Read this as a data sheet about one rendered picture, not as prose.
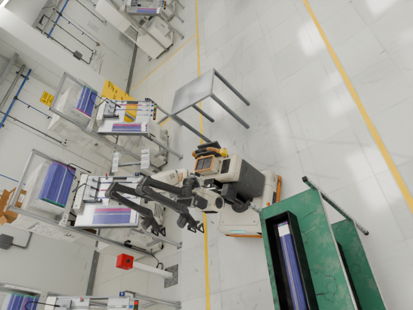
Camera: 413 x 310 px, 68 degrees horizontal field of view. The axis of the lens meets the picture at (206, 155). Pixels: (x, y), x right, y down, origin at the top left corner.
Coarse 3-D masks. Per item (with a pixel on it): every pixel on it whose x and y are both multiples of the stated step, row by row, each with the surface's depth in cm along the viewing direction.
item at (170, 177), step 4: (160, 172) 255; (164, 172) 247; (168, 172) 244; (172, 172) 245; (152, 176) 250; (156, 176) 246; (160, 176) 241; (164, 176) 240; (168, 176) 242; (172, 176) 245; (176, 176) 248; (160, 180) 242; (164, 180) 240; (168, 180) 241; (172, 180) 244; (176, 180) 247; (172, 184) 243; (176, 184) 248; (152, 188) 251
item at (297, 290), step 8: (280, 224) 195; (288, 224) 192; (280, 232) 192; (288, 232) 188; (288, 240) 186; (288, 248) 184; (288, 256) 181; (296, 256) 180; (288, 264) 179; (296, 264) 176; (288, 272) 177; (296, 272) 173; (288, 280) 174; (296, 280) 171; (296, 288) 169; (296, 296) 167; (304, 296) 166; (296, 304) 165; (304, 304) 163
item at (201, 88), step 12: (216, 72) 388; (192, 84) 402; (204, 84) 381; (228, 84) 403; (180, 96) 410; (192, 96) 387; (204, 96) 368; (240, 96) 419; (180, 108) 394; (228, 108) 383; (180, 120) 410; (240, 120) 398
